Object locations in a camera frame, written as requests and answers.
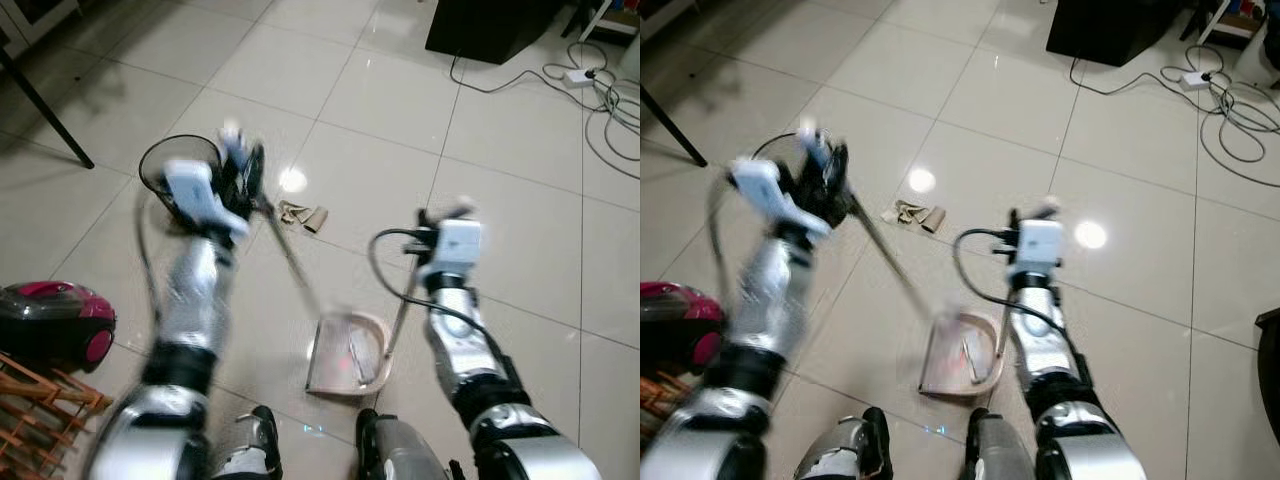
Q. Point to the robot right leg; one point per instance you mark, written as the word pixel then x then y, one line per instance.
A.
pixel 1000 450
pixel 395 450

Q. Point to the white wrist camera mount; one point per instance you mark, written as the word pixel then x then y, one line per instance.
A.
pixel 460 245
pixel 198 195
pixel 765 190
pixel 1040 245

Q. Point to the brown cardboard tube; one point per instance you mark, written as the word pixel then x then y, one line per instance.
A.
pixel 316 220
pixel 934 220

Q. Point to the robot leg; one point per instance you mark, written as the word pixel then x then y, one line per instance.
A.
pixel 850 445
pixel 1000 450
pixel 255 445
pixel 395 450

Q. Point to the magenta and black vacuum cleaner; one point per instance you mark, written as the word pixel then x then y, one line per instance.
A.
pixel 680 320
pixel 55 320

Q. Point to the black object at edge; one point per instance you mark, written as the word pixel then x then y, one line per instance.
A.
pixel 1270 375

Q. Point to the white glass-door cabinet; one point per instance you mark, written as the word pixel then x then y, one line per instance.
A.
pixel 30 18

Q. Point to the white power strip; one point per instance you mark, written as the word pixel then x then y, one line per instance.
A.
pixel 1195 81
pixel 579 77

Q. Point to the cluttered shelf unit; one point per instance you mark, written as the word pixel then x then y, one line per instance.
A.
pixel 1235 15
pixel 612 15

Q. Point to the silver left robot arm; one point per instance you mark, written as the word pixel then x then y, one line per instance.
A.
pixel 770 300
pixel 188 300

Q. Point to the brown wooden rack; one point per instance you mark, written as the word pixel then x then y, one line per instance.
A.
pixel 660 395
pixel 45 420

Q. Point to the black box cabinet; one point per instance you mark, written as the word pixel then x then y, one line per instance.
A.
pixel 1110 30
pixel 490 30

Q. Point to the crumpled beige paper scrap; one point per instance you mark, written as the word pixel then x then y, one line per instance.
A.
pixel 903 211
pixel 292 211

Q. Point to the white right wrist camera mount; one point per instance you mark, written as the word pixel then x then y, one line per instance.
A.
pixel 1040 245
pixel 460 245

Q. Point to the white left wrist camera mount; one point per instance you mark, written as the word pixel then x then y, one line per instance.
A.
pixel 198 195
pixel 765 190

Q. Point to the robot left leg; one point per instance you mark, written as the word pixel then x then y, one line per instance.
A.
pixel 850 445
pixel 255 445

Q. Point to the black slanted table leg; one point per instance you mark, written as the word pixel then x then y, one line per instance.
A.
pixel 672 125
pixel 45 105

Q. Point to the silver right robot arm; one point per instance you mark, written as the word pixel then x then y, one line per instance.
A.
pixel 470 360
pixel 1050 350

